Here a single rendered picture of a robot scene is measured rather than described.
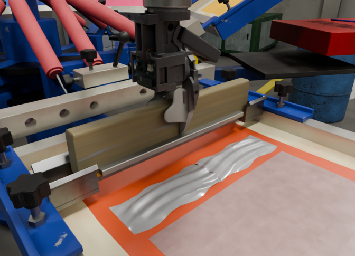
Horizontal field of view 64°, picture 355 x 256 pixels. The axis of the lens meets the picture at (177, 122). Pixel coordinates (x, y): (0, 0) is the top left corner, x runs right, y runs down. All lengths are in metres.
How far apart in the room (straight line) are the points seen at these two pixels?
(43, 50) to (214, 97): 0.53
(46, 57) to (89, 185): 0.51
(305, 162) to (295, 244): 0.21
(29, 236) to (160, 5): 0.34
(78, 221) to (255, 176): 0.30
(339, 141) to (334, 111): 2.60
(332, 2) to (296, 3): 0.77
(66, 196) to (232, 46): 5.45
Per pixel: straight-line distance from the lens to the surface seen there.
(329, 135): 0.66
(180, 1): 0.44
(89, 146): 0.43
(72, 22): 1.00
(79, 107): 0.66
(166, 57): 0.43
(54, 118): 0.64
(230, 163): 0.55
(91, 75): 0.71
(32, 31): 0.95
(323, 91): 3.13
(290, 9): 7.35
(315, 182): 0.55
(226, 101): 0.61
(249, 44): 5.63
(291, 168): 0.57
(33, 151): 0.58
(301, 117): 0.68
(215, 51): 0.54
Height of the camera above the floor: 1.26
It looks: 26 degrees down
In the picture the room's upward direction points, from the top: straight up
